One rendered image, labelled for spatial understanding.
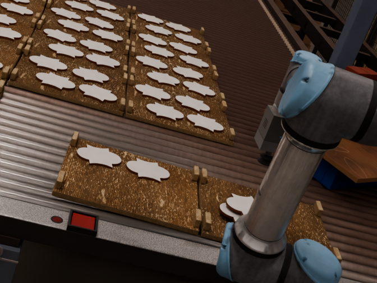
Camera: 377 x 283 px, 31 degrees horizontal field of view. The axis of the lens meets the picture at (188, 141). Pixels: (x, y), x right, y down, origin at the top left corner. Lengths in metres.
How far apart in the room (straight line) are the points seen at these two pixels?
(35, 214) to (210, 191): 0.58
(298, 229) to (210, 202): 0.28
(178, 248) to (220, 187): 0.39
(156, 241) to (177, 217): 0.13
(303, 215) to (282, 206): 0.83
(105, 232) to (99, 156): 0.35
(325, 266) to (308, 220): 0.70
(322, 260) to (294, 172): 0.26
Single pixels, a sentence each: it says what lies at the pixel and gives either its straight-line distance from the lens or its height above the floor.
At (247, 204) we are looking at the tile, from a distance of 1.99.
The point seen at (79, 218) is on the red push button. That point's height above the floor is 0.93.
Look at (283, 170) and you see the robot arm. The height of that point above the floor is 1.37.
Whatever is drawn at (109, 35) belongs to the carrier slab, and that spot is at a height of 0.95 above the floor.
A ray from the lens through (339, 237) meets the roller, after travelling 2.18.
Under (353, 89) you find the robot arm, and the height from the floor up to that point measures 1.57.
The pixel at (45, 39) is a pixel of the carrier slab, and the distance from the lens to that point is 2.89.
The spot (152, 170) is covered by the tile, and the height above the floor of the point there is 0.94.
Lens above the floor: 1.86
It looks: 23 degrees down
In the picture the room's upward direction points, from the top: 20 degrees clockwise
